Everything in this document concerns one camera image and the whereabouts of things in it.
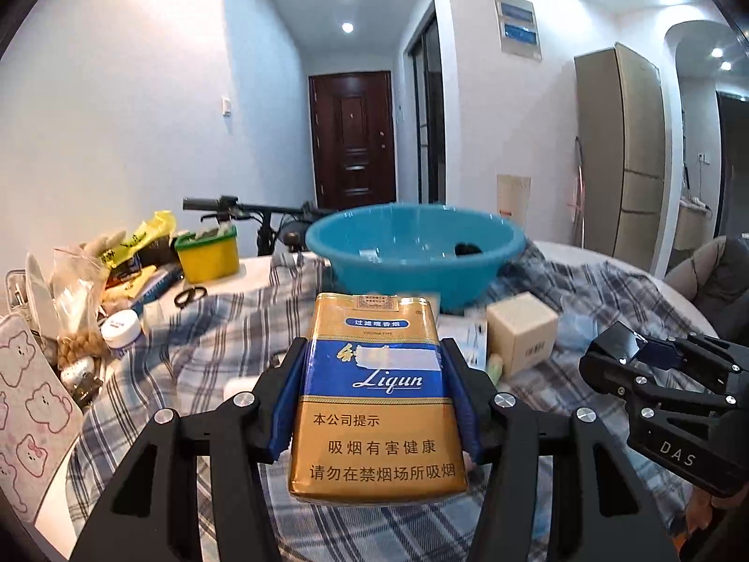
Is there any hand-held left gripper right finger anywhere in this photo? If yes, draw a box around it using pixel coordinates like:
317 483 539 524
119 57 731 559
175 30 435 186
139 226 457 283
440 336 671 562

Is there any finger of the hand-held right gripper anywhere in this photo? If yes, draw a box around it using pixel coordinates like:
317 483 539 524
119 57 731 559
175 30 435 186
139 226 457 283
578 351 739 422
638 333 749 377

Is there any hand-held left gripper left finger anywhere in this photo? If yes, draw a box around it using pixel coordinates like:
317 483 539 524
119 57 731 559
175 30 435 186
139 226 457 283
70 336 311 562

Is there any black glossy box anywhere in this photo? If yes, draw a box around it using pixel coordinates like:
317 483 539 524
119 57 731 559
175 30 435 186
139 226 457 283
585 326 645 364

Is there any gold blue cigarette pack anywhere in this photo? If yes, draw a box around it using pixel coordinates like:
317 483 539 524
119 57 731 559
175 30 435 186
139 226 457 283
286 291 470 507

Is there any blue plastic basin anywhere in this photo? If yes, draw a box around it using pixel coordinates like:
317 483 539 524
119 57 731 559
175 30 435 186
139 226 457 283
304 204 526 312

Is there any person's right hand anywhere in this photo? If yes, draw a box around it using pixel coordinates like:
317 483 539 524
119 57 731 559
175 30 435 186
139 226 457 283
682 477 729 557

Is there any white lotion bottle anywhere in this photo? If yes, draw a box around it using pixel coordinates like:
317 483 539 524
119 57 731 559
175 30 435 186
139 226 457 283
224 377 264 402

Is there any light blue white cigarette pack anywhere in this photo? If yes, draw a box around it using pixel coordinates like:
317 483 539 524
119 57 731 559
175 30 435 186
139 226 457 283
438 313 491 372

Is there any blue wet wipes pack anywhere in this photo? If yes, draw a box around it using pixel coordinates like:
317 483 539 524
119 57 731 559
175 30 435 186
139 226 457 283
553 310 595 352

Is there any cream cardboard box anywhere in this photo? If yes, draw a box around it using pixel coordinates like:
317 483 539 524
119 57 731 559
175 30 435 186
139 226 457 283
487 293 559 378

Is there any grey padded chair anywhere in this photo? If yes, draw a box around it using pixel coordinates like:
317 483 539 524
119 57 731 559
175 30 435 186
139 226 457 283
664 237 749 320

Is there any blue plaid shirt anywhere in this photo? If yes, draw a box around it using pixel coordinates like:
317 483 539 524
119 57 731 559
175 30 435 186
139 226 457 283
64 240 720 562

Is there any white laundry sink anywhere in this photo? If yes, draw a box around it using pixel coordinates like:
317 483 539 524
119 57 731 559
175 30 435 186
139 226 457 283
679 198 712 252

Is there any yellow container with green rim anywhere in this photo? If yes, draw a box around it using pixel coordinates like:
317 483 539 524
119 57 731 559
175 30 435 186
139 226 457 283
174 225 240 283

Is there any blue book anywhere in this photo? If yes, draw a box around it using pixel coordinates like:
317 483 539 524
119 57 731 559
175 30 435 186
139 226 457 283
125 263 185 305

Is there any white labelled jar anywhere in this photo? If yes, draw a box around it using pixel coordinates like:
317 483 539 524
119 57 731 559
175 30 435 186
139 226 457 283
99 310 143 348

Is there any dark metal clip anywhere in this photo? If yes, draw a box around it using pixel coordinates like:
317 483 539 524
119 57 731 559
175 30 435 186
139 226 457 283
73 376 105 407

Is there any yellow card packet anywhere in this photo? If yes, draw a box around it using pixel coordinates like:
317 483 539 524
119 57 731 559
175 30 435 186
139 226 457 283
105 265 158 299

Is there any beige refrigerator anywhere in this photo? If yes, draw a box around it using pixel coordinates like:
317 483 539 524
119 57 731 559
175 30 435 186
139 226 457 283
573 42 668 273

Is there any dark snack bag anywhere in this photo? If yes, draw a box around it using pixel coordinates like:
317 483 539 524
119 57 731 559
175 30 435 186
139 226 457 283
137 234 179 267

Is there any white perforated case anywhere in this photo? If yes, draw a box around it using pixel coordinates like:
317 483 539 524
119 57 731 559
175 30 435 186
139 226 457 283
60 356 97 384

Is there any marble pattern board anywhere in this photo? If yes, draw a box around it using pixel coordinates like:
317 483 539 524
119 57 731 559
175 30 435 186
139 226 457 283
496 174 532 219

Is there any clear zip bag of nuts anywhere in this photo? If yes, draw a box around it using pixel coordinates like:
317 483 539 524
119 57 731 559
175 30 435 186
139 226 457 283
51 246 112 367

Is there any yellow plastic bag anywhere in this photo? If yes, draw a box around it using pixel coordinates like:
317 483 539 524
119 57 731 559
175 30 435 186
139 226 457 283
99 211 176 270

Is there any beige plush toy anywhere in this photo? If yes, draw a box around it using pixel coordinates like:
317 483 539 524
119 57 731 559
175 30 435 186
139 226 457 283
82 229 135 259

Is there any bear printed pouch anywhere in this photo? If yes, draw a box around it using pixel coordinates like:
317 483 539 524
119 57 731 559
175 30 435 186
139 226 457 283
0 313 83 519

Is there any white quilted bag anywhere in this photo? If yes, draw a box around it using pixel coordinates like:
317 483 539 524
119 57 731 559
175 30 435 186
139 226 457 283
23 253 59 340

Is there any brown entrance door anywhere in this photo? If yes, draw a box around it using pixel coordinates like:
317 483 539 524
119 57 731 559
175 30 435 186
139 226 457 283
308 70 399 212

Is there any clear plastic box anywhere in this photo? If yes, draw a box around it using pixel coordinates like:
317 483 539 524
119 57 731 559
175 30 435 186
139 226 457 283
3 269 29 314

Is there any black framed glass sliding door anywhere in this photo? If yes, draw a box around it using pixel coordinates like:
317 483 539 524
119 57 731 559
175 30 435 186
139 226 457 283
404 0 448 206

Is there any pink handled mop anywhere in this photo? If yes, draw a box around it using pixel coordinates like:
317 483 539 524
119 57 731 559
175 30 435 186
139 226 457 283
565 134 586 247

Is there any bicycle handlebar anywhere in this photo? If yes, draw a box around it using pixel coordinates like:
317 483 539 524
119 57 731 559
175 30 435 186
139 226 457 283
183 196 334 259

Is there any grey wall distribution panel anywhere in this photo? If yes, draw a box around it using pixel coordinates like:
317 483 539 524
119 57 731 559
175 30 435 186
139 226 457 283
492 0 543 61

